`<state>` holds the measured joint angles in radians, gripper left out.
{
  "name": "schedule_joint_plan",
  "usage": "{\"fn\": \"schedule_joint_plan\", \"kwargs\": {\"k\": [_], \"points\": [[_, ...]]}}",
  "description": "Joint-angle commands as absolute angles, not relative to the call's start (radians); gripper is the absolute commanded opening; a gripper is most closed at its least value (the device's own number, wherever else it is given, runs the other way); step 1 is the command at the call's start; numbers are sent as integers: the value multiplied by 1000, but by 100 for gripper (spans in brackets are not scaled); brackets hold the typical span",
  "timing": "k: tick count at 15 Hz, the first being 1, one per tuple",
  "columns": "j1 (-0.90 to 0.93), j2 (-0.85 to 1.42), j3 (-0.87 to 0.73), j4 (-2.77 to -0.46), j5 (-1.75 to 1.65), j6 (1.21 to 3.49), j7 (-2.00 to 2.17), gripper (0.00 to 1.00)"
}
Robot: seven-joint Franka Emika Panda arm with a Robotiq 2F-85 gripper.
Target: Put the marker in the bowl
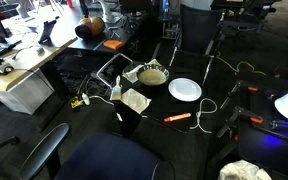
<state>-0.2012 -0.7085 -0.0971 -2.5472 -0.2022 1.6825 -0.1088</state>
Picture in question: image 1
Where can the orange marker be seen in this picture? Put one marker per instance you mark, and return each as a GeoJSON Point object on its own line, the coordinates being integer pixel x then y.
{"type": "Point", "coordinates": [177, 117]}

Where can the metal bowl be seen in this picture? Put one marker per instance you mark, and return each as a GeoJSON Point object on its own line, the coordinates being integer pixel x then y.
{"type": "Point", "coordinates": [152, 74]}

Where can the crumpled paper under bowl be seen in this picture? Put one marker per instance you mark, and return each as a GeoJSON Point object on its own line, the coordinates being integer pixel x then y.
{"type": "Point", "coordinates": [131, 75]}

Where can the flat paper sheet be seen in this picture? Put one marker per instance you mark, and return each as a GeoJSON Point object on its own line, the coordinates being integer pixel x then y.
{"type": "Point", "coordinates": [135, 100]}

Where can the paint brush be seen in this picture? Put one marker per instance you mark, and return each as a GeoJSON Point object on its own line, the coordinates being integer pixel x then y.
{"type": "Point", "coordinates": [116, 90]}

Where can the white plate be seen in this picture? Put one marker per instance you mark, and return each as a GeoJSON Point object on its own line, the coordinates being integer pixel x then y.
{"type": "Point", "coordinates": [185, 89]}

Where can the orange sponge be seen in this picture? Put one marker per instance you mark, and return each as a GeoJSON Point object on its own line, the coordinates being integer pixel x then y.
{"type": "Point", "coordinates": [113, 44]}

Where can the dark blue office chair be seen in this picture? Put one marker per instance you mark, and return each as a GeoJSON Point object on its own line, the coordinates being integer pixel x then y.
{"type": "Point", "coordinates": [100, 156]}

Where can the black mesh office chair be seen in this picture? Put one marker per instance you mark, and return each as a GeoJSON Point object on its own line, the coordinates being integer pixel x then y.
{"type": "Point", "coordinates": [200, 34]}

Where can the computer mouse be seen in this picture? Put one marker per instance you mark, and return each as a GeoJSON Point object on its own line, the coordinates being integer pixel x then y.
{"type": "Point", "coordinates": [40, 51]}

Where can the black tablet stand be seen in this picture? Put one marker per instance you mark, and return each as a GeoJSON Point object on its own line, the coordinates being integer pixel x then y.
{"type": "Point", "coordinates": [47, 30]}

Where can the wooden desk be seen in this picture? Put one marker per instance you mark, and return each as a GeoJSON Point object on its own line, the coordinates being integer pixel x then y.
{"type": "Point", "coordinates": [25, 88]}

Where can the black clamp orange handle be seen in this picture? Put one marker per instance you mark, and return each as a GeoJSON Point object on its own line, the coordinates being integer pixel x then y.
{"type": "Point", "coordinates": [240, 85]}

